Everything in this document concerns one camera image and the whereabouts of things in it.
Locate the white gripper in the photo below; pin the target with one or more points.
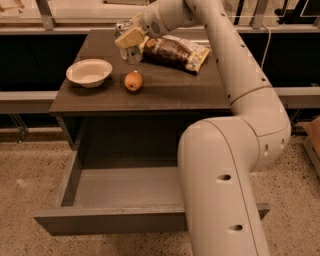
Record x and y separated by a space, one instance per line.
150 20

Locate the white paper bowl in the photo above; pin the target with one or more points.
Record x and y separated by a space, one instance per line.
89 73

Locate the open grey top drawer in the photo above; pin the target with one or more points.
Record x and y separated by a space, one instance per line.
116 200

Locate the dark grey counter cabinet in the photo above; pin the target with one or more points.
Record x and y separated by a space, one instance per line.
163 89

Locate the silver 7up soda can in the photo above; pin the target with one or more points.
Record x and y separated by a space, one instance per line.
131 55

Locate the metal railing frame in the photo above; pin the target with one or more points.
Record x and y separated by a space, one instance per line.
42 16

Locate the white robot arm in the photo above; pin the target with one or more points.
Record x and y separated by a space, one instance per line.
258 121

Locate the brown chip bag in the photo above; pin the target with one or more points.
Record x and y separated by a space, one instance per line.
175 52

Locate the orange fruit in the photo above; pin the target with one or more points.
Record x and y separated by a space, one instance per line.
133 81

